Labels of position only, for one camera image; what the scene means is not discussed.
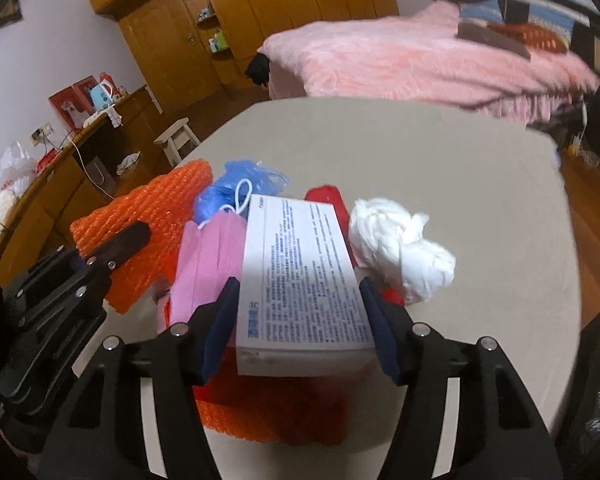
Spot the black cloth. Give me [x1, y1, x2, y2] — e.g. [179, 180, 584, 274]
[245, 52, 274, 89]

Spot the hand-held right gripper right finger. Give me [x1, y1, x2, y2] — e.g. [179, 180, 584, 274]
[358, 276, 563, 480]

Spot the white wooden stool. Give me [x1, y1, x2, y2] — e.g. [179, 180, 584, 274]
[153, 117, 202, 166]

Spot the white printed cardboard box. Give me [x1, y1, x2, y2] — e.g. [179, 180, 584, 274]
[236, 194, 377, 377]

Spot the crumpled white cloth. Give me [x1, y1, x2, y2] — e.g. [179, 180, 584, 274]
[116, 152, 142, 176]

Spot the wooden sideboard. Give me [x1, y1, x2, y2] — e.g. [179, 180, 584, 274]
[0, 85, 152, 286]

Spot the white plastic bag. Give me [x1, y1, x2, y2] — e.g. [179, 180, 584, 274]
[0, 141, 38, 184]

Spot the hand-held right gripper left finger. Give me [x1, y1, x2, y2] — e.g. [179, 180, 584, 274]
[37, 276, 241, 480]

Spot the blue pillow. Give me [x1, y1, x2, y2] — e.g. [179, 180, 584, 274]
[460, 2, 506, 26]
[525, 5, 577, 41]

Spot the light blue kettle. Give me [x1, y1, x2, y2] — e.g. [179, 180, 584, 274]
[90, 77, 119, 111]

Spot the pink face mask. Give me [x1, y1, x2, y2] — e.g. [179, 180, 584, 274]
[169, 210, 248, 333]

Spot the bed with pink blanket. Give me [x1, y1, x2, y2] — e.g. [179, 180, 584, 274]
[257, 0, 600, 126]

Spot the brown folded cloth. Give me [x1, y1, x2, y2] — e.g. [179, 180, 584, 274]
[456, 20, 532, 61]

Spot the red cloth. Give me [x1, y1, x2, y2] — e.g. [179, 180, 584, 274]
[304, 184, 407, 308]

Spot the orange patterned pillow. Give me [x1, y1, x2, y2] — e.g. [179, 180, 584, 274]
[487, 22, 569, 54]

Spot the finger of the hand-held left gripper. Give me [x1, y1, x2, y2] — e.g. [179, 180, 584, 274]
[17, 246, 88, 302]
[77, 221, 152, 306]

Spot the blue plastic bag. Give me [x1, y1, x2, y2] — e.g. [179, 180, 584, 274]
[192, 159, 291, 223]

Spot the crumpled white tissue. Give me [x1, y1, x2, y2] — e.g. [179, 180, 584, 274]
[347, 197, 457, 306]

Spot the black bed headboard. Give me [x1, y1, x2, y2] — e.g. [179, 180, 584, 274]
[432, 0, 600, 81]

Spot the red photo box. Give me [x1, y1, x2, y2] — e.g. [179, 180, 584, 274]
[49, 87, 88, 129]
[72, 76, 101, 106]

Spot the grey paper bag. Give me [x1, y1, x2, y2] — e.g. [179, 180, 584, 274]
[85, 156, 117, 199]

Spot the wooden door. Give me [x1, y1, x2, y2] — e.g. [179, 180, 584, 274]
[117, 0, 222, 111]

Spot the white cable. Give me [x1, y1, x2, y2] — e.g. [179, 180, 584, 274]
[55, 132, 117, 199]

